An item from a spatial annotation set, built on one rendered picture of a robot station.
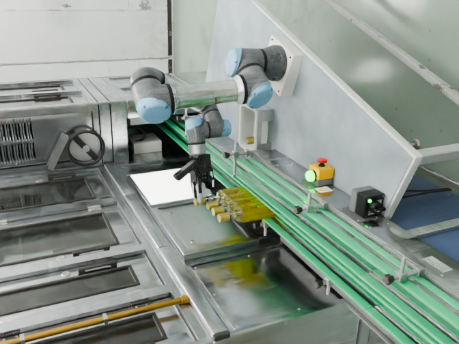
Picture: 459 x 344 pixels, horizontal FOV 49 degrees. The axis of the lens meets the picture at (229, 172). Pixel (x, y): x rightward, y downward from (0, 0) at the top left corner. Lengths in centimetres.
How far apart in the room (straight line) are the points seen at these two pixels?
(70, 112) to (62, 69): 278
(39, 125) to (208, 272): 138
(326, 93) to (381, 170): 40
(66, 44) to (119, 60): 58
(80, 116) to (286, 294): 160
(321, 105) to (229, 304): 84
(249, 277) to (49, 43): 411
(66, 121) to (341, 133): 159
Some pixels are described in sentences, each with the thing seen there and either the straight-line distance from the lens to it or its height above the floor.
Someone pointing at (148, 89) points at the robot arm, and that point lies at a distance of 184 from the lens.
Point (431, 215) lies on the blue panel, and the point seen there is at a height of 56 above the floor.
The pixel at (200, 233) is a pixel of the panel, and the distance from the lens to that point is 215.
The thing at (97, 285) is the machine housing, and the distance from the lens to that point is 195.
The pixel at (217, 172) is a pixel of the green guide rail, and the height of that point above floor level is 93.
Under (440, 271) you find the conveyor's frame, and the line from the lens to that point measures 154.
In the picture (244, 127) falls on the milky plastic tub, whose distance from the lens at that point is 247.
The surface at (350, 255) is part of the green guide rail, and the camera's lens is 172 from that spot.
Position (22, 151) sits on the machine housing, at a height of 182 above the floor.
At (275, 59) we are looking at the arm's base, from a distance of 211.
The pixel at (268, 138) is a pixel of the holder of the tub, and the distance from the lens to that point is 237.
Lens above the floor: 190
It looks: 24 degrees down
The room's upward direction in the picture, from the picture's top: 98 degrees counter-clockwise
